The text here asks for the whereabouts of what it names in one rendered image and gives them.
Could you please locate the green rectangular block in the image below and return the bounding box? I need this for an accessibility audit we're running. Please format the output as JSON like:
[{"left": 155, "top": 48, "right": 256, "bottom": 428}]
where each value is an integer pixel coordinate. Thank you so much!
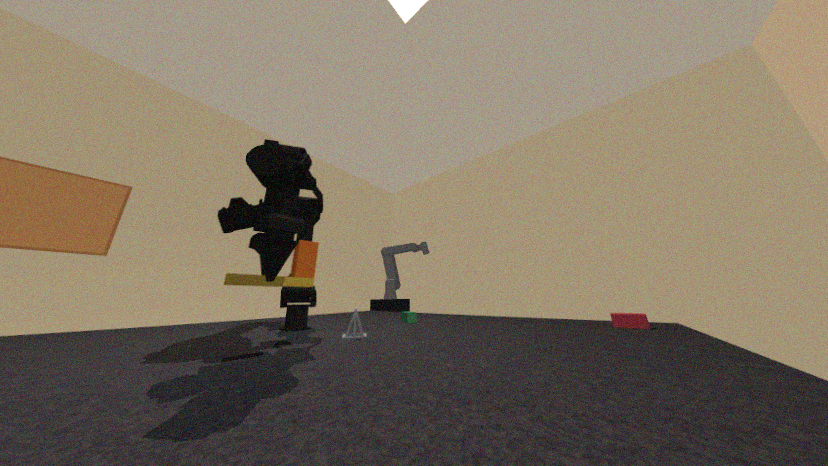
[{"left": 400, "top": 311, "right": 417, "bottom": 323}]

